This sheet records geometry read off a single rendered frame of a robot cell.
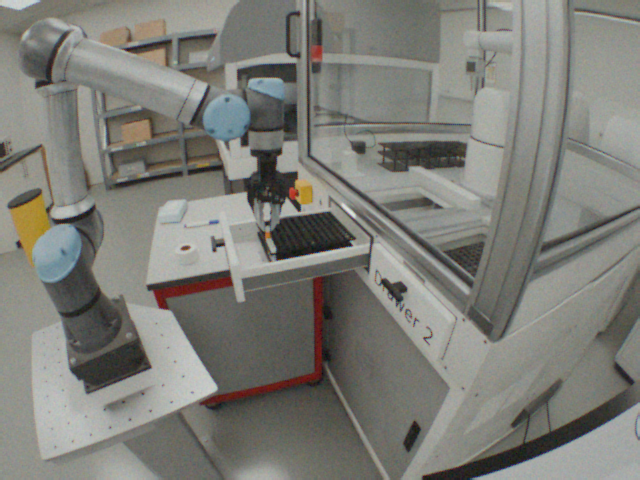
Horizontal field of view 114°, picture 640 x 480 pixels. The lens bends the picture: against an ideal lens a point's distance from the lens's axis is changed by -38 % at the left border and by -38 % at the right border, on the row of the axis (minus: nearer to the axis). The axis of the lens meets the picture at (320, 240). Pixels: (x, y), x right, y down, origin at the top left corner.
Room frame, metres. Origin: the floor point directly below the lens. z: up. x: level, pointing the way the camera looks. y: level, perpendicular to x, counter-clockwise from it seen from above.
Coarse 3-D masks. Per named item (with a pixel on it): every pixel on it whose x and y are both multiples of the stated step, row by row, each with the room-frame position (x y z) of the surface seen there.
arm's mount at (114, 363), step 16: (128, 320) 0.46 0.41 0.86; (128, 336) 0.40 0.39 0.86; (96, 352) 0.35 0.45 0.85; (112, 352) 0.37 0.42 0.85; (128, 352) 0.39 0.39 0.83; (144, 352) 0.44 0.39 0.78; (80, 368) 0.31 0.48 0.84; (96, 368) 0.33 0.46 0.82; (112, 368) 0.36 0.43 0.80; (128, 368) 0.38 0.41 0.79; (144, 368) 0.40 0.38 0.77; (96, 384) 0.32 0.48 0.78; (112, 384) 0.34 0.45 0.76
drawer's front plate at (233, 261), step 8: (224, 216) 0.82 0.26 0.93; (224, 224) 0.77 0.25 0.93; (224, 232) 0.72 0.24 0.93; (232, 240) 0.68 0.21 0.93; (232, 248) 0.64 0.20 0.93; (232, 256) 0.61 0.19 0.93; (232, 264) 0.58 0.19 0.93; (232, 272) 0.58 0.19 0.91; (232, 280) 0.64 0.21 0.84; (240, 280) 0.58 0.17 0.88; (240, 288) 0.58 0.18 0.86; (240, 296) 0.58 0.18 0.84
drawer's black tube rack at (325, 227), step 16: (288, 224) 0.82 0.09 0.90; (304, 224) 0.82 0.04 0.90; (320, 224) 0.82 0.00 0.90; (336, 224) 0.82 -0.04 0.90; (272, 240) 0.73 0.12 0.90; (288, 240) 0.74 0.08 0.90; (304, 240) 0.74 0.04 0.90; (320, 240) 0.73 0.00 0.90; (336, 240) 0.73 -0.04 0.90; (352, 240) 0.74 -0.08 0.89; (288, 256) 0.71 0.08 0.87
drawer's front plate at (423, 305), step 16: (384, 256) 0.61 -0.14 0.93; (384, 272) 0.61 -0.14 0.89; (400, 272) 0.55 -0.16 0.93; (384, 288) 0.60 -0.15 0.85; (416, 288) 0.50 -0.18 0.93; (416, 304) 0.49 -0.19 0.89; (432, 304) 0.44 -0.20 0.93; (432, 320) 0.43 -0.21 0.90; (448, 320) 0.40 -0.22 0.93; (416, 336) 0.46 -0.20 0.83; (432, 336) 0.42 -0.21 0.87; (448, 336) 0.40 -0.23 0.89; (432, 352) 0.41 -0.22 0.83
